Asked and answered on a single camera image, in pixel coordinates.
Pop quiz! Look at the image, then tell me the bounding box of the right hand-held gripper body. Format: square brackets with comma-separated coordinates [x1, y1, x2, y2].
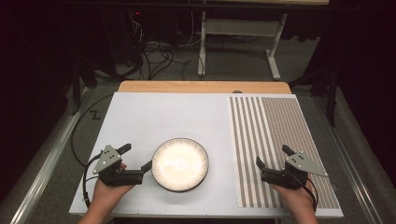
[261, 151, 330, 190]

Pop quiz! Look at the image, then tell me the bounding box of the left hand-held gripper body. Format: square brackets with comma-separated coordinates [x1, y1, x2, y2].
[92, 144, 145, 188]

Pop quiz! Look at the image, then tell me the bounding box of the white plate with dark rim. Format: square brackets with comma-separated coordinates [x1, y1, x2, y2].
[150, 137, 210, 193]

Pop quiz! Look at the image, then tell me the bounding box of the person's right hand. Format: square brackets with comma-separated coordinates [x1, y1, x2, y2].
[270, 182, 316, 213]

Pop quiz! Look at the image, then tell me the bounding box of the person's left hand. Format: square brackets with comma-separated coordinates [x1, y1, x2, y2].
[90, 177, 136, 205]

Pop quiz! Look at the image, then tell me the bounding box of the striped brown and white placemat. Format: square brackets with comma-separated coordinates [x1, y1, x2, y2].
[229, 96, 341, 209]

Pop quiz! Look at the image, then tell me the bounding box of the white board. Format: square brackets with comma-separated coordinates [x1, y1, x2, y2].
[68, 91, 345, 218]

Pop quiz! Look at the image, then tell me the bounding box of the black stand leg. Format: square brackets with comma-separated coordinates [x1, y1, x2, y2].
[69, 59, 97, 116]
[289, 62, 339, 127]

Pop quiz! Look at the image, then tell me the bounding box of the wooden table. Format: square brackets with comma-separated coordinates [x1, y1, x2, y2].
[117, 80, 292, 95]

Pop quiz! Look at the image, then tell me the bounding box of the white metal stand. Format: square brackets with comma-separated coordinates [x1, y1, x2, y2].
[197, 11, 288, 81]

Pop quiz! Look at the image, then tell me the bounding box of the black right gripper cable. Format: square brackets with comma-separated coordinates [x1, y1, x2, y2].
[289, 174, 319, 213]

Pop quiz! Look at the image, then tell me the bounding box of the black floor cable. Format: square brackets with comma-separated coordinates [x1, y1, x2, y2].
[70, 92, 115, 167]

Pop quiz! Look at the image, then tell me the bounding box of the aluminium floor rail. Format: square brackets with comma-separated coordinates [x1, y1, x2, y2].
[312, 96, 384, 224]
[8, 87, 94, 224]

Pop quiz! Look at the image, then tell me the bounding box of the tangle of black cables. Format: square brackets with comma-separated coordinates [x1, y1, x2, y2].
[125, 18, 192, 81]

